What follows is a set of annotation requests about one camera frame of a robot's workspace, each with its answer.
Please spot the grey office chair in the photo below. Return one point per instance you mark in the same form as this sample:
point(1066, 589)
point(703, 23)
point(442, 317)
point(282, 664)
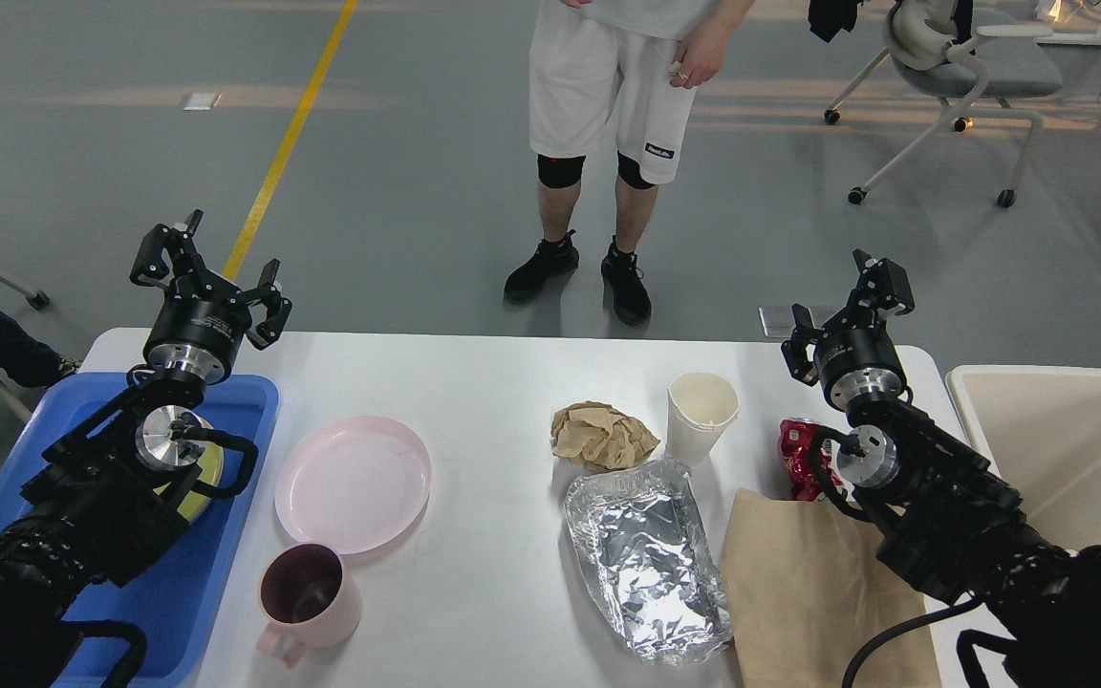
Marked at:
point(974, 62)

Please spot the white paper cup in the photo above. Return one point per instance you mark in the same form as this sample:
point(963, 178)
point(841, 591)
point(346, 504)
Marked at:
point(700, 406)

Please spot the crumpled brown paper ball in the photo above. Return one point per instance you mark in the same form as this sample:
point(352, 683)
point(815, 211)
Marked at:
point(599, 436)

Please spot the crumpled aluminium foil tray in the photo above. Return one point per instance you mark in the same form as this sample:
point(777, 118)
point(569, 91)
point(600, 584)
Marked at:
point(640, 544)

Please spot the blue plastic tray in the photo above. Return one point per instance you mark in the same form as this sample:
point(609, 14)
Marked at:
point(175, 602)

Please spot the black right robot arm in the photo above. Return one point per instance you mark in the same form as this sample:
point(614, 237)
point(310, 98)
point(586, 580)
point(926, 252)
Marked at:
point(951, 529)

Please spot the seated person at left edge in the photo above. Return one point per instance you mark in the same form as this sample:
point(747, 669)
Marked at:
point(30, 363)

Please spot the standing person in white shorts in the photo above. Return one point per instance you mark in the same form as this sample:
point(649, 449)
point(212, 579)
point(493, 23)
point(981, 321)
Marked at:
point(636, 65)

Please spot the crushed red can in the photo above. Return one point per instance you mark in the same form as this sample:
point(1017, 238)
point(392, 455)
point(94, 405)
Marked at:
point(795, 437)

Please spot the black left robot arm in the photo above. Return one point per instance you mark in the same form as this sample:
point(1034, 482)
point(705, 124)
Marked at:
point(106, 506)

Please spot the yellow plate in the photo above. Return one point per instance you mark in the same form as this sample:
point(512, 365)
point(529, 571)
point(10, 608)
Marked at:
point(173, 452)

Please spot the pink plate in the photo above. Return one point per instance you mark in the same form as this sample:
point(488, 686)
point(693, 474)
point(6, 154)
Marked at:
point(354, 484)

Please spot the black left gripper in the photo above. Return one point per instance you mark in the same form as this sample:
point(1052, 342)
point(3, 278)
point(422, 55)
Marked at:
point(201, 337)

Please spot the pink mug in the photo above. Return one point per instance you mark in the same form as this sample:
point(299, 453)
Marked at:
point(310, 600)

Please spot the brown paper bag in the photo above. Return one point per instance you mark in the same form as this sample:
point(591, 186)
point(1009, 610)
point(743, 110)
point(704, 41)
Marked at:
point(805, 591)

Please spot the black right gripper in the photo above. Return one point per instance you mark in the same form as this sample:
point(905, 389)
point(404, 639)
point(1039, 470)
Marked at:
point(854, 363)

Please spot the white waste bin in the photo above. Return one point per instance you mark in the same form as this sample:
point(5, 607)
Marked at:
point(1041, 426)

